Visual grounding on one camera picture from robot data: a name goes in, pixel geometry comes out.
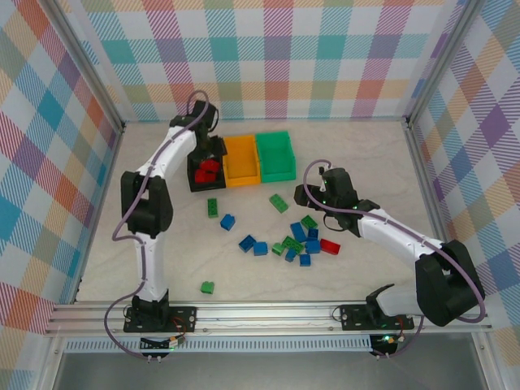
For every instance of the yellow plastic bin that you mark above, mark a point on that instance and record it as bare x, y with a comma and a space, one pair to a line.
241, 180

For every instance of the black plastic bin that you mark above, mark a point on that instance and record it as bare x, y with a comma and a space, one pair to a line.
207, 187

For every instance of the green plastic bin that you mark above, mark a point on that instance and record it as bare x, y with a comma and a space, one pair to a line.
276, 176

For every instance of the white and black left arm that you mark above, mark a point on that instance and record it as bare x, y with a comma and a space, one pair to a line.
152, 264

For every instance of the grey metal panel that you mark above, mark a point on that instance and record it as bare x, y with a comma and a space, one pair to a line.
264, 371

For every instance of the short green lego brick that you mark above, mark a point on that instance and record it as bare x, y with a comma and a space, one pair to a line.
278, 248
308, 221

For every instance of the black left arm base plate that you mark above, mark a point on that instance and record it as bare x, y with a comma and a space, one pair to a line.
183, 315

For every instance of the long green lego brick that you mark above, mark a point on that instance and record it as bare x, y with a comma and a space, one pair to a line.
213, 208
279, 202
293, 243

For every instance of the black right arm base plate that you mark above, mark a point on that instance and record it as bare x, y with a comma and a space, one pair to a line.
353, 315

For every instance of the aluminium side rail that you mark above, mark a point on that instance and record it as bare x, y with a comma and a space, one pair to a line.
96, 215
422, 162

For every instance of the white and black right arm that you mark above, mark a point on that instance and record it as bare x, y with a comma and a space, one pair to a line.
398, 235

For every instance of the aluminium frame post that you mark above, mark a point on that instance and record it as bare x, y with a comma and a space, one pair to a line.
90, 61
441, 61

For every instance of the red curved lego brick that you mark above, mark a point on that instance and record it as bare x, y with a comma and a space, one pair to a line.
210, 164

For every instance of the blue lego brick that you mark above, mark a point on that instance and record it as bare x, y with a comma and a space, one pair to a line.
298, 231
261, 248
313, 246
246, 243
290, 255
228, 221
305, 260
313, 233

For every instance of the aluminium mounting rail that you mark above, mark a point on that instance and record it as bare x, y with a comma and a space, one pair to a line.
264, 313

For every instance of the small green lego brick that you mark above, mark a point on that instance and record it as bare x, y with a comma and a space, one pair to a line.
208, 287

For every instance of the long red lego brick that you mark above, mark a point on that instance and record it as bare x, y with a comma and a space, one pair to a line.
330, 246

